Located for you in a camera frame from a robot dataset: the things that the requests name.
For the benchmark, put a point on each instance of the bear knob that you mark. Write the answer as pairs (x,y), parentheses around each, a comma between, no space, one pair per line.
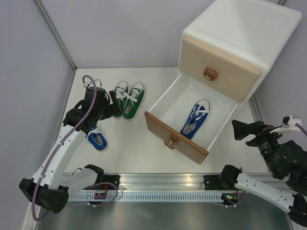
(169,144)
(210,74)

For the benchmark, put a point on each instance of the brown drawer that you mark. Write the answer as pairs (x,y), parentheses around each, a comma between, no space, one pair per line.
(168,115)

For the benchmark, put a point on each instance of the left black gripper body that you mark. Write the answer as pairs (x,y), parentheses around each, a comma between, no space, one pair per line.
(103,110)

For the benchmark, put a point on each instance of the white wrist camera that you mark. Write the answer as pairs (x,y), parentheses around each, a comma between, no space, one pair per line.
(290,123)
(97,82)

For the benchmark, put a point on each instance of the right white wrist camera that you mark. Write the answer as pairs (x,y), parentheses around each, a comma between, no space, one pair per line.
(290,123)

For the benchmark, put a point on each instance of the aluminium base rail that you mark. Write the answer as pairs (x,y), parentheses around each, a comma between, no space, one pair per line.
(161,182)

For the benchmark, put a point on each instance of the left green sneaker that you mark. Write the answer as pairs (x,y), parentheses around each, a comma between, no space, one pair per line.
(122,89)

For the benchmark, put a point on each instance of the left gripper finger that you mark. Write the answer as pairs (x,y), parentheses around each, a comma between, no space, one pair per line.
(114,105)
(106,99)

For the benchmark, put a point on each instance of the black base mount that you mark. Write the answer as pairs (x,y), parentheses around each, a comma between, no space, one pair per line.
(212,182)
(112,180)

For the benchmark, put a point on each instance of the right aluminium frame rail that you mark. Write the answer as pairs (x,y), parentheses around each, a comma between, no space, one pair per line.
(256,109)

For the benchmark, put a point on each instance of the white cabinet shell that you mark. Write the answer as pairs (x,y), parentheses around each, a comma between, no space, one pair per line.
(253,30)

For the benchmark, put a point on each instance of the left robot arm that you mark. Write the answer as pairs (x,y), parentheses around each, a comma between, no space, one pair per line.
(48,188)

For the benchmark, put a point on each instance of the right green sneaker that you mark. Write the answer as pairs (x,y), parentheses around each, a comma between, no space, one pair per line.
(134,100)

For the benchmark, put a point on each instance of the beige upper drawer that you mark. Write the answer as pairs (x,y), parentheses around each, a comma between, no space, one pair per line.
(236,77)

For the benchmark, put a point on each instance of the blue sneaker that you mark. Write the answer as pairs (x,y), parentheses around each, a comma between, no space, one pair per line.
(197,117)
(96,138)

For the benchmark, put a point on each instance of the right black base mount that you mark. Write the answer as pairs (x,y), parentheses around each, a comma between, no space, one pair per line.
(212,182)

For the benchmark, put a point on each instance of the left corner aluminium post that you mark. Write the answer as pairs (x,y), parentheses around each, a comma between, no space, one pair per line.
(47,19)

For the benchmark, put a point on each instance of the white slotted cable duct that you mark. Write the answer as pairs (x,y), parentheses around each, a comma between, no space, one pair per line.
(146,197)

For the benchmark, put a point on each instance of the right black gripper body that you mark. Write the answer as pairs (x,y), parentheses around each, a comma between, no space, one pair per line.
(265,141)

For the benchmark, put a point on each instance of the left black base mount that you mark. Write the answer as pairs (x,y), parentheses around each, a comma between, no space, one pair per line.
(112,180)

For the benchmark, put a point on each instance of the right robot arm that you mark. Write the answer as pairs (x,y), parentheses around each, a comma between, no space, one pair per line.
(283,160)

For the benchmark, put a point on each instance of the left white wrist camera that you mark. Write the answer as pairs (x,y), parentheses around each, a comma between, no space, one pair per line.
(97,82)

